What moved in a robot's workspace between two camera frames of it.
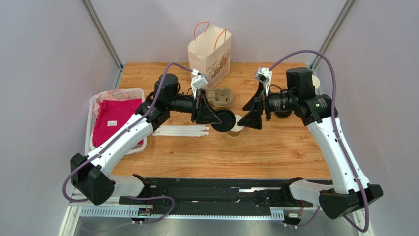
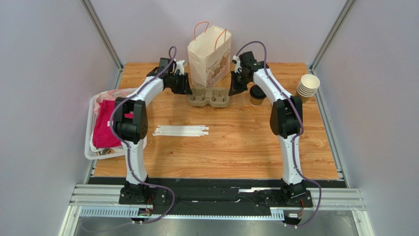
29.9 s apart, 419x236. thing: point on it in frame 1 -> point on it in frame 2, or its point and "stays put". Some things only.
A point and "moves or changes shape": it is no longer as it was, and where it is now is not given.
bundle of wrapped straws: x=181 y=131 stays put
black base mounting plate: x=216 y=196 stays put
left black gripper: x=205 y=115 -> x=185 y=88
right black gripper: x=264 y=105 -> x=236 y=82
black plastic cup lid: x=228 y=119 moves or changes shape
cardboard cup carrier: x=220 y=97 stays put
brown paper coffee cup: x=236 y=131 moves or changes shape
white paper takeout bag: x=209 y=52 stays put
